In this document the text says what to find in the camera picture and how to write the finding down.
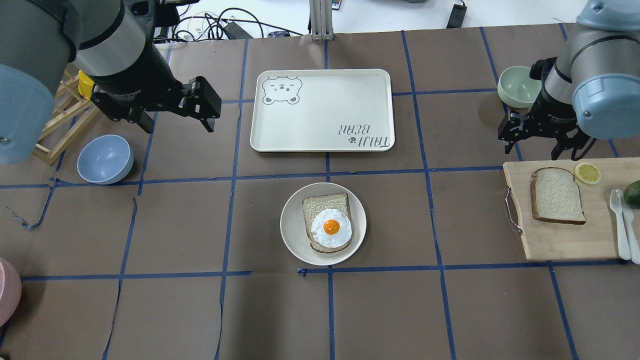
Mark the white plastic fork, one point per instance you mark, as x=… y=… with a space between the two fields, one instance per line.
x=615 y=206

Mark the cream bear tray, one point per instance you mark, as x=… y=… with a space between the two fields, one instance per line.
x=323 y=110

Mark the fried egg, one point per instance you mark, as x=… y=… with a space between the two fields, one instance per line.
x=331 y=228

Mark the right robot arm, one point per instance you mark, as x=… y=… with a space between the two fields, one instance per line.
x=591 y=91

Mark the cream round plate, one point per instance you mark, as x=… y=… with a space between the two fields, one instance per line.
x=292 y=228

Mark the lemon slice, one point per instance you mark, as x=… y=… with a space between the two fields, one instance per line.
x=587 y=173

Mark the avocado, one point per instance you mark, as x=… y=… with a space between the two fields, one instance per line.
x=631 y=195

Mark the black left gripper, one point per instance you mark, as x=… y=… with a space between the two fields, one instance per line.
x=142 y=75

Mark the small power brick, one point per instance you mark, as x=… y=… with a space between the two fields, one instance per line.
x=457 y=16

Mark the bread slice under egg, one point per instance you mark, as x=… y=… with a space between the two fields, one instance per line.
x=312 y=206

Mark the wooden mug rack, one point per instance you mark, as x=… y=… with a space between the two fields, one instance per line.
x=68 y=105

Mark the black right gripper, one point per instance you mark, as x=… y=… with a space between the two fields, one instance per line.
x=554 y=114

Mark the white plastic knife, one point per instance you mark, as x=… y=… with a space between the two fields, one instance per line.
x=628 y=218

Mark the wooden cutting board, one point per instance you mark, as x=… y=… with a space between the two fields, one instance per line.
x=597 y=238

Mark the yellow mug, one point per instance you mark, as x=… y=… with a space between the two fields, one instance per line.
x=85 y=85

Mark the bread slice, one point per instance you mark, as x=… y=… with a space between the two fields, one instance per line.
x=312 y=206
x=555 y=197

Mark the blue bowl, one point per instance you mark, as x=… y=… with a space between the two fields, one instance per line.
x=105 y=160

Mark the aluminium frame post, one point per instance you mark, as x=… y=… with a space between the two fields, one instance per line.
x=321 y=20

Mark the light green bowl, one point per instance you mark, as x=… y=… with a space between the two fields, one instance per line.
x=517 y=89

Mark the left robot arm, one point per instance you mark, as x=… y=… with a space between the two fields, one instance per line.
x=111 y=41

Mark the pink bowl with ice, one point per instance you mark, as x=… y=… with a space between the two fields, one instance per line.
x=10 y=290

